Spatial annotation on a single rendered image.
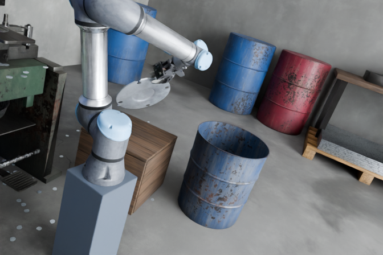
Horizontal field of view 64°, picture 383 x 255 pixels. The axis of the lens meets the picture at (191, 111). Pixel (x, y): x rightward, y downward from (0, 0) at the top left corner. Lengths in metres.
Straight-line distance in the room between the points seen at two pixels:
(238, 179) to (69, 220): 0.83
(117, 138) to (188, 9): 3.65
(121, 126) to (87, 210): 0.32
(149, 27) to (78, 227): 0.75
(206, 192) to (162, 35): 0.95
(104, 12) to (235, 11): 3.50
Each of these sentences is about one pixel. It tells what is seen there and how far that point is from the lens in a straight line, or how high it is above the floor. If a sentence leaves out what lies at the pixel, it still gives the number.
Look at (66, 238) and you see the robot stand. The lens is 1.32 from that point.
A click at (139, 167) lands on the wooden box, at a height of 0.29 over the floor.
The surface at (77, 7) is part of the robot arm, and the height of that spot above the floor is 0.99.
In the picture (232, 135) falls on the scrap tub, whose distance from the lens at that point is 1.94.
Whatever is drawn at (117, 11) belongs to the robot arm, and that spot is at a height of 1.03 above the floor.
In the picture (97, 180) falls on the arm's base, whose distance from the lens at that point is 1.11.
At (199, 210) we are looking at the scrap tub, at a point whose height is 0.08.
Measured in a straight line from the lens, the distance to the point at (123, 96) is 1.59.
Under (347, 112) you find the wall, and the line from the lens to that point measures 4.28.
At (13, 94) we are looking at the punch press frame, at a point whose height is 0.52.
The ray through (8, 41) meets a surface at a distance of 1.35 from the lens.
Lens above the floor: 1.12
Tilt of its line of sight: 20 degrees down
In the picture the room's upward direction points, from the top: 18 degrees clockwise
